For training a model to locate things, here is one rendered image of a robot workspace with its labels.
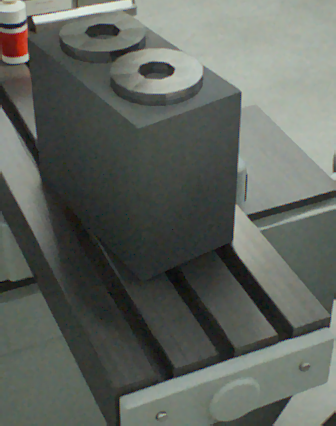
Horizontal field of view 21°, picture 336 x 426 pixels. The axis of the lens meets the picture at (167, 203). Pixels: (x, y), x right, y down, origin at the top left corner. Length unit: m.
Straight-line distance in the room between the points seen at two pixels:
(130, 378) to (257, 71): 2.50
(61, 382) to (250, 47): 2.22
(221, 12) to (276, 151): 2.23
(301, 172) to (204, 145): 0.58
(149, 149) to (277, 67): 2.48
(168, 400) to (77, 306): 0.14
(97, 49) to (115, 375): 0.32
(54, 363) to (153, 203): 0.55
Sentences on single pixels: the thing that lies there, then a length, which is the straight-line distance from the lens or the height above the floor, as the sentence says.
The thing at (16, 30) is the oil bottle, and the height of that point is 1.00.
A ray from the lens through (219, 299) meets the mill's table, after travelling 0.92.
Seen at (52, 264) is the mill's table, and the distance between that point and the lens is 0.96.
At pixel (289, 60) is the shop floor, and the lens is 3.36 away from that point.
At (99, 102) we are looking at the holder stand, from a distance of 0.87.
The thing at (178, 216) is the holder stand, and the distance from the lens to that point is 0.91.
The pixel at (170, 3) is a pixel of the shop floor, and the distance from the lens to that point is 3.76.
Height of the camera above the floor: 1.58
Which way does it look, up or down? 37 degrees down
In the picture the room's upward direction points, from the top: straight up
